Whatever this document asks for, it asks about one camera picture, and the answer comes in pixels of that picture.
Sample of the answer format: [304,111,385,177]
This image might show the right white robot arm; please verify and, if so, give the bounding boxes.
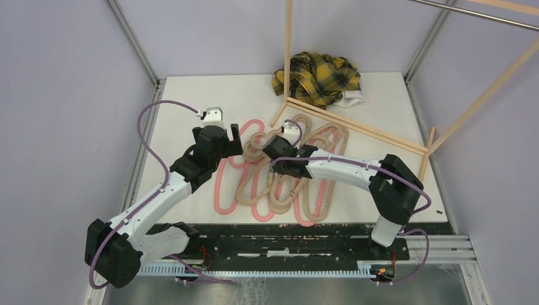
[262,136,432,259]

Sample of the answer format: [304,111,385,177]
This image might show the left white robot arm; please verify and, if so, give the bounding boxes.
[85,124,243,289]

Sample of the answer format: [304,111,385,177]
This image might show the left pink hanger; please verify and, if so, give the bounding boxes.
[214,119,266,216]

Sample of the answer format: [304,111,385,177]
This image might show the yellow plaid shirt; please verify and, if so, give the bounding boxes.
[288,51,362,109]

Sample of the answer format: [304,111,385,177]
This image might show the right pink hanger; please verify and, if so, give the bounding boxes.
[294,126,343,228]

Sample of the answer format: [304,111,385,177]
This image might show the white cloth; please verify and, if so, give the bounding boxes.
[333,90,364,109]

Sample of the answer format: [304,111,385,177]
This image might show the metal rack rod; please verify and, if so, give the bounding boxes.
[409,0,538,32]

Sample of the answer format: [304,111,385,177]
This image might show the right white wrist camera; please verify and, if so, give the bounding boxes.
[281,119,303,139]

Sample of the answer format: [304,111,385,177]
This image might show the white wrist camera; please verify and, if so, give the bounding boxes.
[197,107,225,129]
[281,119,303,139]

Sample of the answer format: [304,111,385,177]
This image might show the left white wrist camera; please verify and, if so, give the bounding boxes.
[197,107,225,129]

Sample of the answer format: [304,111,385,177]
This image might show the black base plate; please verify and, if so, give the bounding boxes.
[145,222,456,273]

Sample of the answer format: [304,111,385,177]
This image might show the wooden clothes rack frame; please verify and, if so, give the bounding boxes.
[270,1,538,180]

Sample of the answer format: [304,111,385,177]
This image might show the white slotted cable duct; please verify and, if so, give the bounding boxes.
[137,261,375,279]

